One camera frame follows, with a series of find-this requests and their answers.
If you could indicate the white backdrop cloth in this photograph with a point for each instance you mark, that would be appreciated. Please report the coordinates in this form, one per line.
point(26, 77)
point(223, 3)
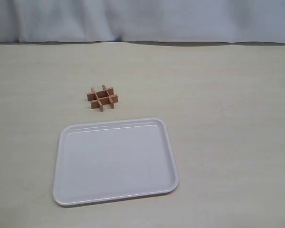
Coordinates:
point(229, 21)

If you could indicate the white plastic tray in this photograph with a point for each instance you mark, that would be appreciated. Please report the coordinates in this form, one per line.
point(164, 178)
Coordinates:
point(114, 160)

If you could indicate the wooden notched piece three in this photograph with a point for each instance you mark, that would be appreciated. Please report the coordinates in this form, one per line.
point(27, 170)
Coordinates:
point(100, 105)

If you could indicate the wooden notched piece four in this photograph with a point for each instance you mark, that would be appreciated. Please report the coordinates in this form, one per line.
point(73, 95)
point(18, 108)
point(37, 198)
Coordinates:
point(108, 95)

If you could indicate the wooden notched piece two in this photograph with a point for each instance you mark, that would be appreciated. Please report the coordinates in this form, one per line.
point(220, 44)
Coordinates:
point(105, 101)

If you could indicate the wooden notched piece one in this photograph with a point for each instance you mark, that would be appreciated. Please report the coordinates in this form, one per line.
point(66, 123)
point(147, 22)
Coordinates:
point(101, 94)

